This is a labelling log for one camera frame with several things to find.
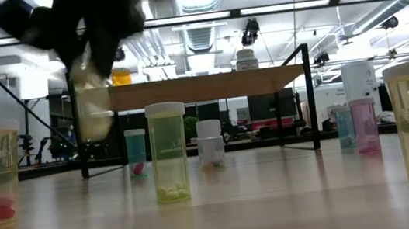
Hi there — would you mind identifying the black ceiling spotlight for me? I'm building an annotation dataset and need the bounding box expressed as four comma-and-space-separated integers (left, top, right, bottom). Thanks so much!
312, 50, 331, 66
238, 16, 262, 48
380, 14, 400, 31
112, 46, 127, 63

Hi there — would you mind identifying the wooden shelf black metal frame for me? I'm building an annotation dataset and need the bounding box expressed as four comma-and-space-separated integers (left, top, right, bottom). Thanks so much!
64, 41, 322, 181

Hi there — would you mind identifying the light blue pill bottle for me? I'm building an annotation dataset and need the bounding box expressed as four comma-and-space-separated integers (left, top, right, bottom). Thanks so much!
331, 104, 358, 152

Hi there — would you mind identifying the teal pill bottle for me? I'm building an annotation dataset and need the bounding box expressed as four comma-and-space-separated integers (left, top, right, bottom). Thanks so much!
123, 127, 151, 179

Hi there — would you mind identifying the pink pill bottle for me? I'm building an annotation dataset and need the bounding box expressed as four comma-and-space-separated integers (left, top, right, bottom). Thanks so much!
348, 97, 383, 155

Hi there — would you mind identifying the clear pill bottle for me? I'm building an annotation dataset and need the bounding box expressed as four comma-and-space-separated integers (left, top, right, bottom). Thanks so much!
194, 118, 227, 172

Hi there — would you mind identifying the pale yellow pill bottle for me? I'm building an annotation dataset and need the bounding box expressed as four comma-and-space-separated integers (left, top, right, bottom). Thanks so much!
67, 59, 118, 146

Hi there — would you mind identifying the yellow-green pill bottle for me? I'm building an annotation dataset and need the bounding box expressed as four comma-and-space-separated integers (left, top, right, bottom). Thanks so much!
143, 99, 197, 206

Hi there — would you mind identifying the black aluminium rig frame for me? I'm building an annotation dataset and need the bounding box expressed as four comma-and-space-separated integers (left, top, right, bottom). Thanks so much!
0, 0, 409, 160

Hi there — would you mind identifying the white pillar with signs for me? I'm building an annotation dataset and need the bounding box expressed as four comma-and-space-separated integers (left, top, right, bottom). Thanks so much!
340, 60, 381, 108

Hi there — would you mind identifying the black wall monitor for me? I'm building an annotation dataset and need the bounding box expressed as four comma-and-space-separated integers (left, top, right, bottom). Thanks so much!
247, 87, 298, 122

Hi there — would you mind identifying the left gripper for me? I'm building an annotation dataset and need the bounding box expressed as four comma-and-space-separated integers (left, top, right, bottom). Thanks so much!
45, 0, 186, 85

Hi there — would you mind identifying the green background plant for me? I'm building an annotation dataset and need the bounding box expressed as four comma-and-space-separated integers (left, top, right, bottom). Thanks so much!
183, 115, 202, 145

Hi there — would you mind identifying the white labelled medicine bottle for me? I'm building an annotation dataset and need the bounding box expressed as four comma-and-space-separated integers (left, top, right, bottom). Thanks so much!
234, 47, 261, 72

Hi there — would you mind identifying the red cabinet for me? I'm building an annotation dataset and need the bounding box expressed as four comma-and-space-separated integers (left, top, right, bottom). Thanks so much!
251, 116, 295, 132

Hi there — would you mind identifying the large orange pill bottle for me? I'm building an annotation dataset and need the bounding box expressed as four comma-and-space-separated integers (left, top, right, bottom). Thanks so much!
110, 67, 133, 88

